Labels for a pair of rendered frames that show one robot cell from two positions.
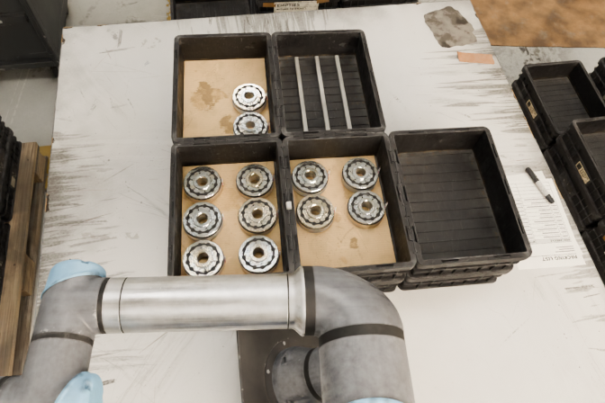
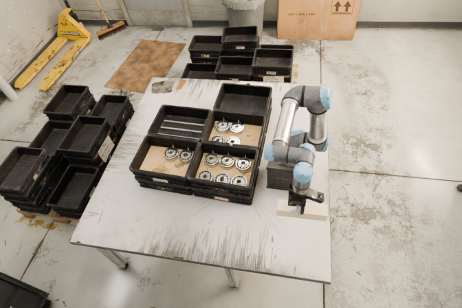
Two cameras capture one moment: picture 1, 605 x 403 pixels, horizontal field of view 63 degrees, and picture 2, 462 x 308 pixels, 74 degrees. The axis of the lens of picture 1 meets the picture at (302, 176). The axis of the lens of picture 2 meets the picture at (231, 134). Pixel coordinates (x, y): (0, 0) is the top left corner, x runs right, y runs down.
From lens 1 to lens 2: 118 cm
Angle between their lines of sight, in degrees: 34
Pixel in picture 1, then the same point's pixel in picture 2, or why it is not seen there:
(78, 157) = (159, 240)
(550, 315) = not seen: hidden behind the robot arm
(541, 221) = not seen: hidden behind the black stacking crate
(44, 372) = (298, 150)
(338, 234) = (243, 139)
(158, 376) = (275, 219)
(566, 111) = (204, 76)
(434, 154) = (222, 104)
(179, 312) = (288, 125)
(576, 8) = (154, 58)
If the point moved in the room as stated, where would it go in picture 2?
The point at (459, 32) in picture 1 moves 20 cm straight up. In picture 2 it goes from (167, 84) to (161, 67)
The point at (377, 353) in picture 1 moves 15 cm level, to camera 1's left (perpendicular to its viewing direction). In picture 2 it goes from (309, 87) to (300, 106)
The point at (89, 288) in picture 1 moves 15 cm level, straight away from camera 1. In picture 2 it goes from (276, 142) to (248, 159)
